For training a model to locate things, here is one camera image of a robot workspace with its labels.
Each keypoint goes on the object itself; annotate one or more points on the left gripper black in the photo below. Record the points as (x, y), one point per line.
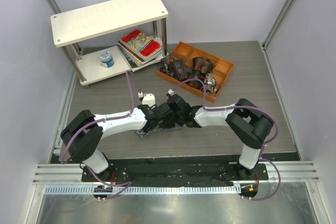
(151, 107)

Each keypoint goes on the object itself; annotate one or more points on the grey floral tie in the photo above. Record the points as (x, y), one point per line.
(143, 134)

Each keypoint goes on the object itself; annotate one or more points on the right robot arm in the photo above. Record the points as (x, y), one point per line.
(250, 124)

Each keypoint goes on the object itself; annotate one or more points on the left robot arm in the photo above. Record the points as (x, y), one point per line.
(82, 135)

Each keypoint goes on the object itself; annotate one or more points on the cat pattern tie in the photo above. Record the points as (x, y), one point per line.
(211, 85)

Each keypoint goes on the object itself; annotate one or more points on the black orange flower tie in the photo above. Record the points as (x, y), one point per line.
(196, 75)

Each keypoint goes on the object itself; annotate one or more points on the brown blue floral tie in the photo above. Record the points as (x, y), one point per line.
(180, 70)

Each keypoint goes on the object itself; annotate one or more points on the dark brown red tie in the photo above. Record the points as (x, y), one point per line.
(202, 64)

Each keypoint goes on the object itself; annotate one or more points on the bottom dark cover book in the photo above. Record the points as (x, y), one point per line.
(135, 63)

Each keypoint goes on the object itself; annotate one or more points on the orange wooden divided tray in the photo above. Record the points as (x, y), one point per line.
(221, 71)

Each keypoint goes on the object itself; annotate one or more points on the red treehouse book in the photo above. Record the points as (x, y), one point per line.
(140, 44)

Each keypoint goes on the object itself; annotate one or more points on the blue jar white lid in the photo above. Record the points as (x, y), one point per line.
(106, 58)

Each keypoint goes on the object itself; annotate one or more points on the white two-tier shelf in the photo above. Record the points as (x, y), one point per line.
(104, 18)

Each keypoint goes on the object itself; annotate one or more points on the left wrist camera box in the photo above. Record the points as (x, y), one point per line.
(148, 99)

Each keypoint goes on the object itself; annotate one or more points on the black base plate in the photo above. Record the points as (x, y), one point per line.
(197, 171)

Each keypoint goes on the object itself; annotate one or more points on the slotted cable duct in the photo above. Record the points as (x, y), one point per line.
(103, 190)

